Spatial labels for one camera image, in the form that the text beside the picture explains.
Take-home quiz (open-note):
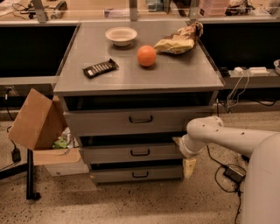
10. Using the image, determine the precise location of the green snack packet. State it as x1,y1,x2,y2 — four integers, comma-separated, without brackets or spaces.
52,136,67,149

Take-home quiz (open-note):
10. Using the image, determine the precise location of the grey top drawer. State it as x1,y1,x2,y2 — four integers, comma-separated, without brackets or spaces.
64,107,213,137

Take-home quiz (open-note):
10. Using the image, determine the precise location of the brown cardboard box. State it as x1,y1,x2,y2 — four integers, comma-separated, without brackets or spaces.
8,88,81,165

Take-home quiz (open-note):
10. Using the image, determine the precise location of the white power strip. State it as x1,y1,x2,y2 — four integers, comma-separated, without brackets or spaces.
233,66,270,76

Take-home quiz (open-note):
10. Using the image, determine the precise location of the grey bottom drawer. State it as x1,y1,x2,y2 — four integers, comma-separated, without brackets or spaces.
89,164,183,183

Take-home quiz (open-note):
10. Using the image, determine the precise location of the orange fruit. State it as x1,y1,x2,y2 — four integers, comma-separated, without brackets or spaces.
137,45,157,67

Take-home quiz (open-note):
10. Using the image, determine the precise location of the white paper bowl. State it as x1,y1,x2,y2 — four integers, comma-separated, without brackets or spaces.
105,27,137,46

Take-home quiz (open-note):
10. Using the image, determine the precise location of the yellow crumpled chip bag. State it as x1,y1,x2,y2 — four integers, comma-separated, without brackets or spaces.
154,22,203,55

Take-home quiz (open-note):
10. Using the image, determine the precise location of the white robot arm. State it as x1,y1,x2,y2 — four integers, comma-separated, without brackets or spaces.
173,116,280,224

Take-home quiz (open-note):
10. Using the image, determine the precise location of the black power adapter brick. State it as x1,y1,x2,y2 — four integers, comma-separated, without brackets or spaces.
223,167,245,184

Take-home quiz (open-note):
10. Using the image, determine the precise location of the black snack bar wrapper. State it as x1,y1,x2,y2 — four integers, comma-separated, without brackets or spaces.
83,59,119,79

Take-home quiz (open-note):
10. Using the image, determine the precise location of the pink plastic bin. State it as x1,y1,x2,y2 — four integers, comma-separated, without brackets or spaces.
199,0,228,17

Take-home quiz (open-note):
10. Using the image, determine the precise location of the black plug adapter left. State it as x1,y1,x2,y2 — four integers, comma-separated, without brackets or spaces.
11,148,21,163

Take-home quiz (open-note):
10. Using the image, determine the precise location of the grey drawer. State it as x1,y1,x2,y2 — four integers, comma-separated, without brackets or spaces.
80,143,183,164
64,107,213,137
89,164,183,183

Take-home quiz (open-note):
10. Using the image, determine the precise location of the grey metal drawer cabinet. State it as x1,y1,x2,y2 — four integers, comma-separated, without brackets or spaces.
54,21,224,173

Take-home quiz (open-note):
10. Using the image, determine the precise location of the black adapter cable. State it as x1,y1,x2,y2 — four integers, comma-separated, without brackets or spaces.
206,99,249,224

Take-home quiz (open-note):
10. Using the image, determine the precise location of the black table leg left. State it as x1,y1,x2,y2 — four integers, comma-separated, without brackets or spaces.
0,150,41,200

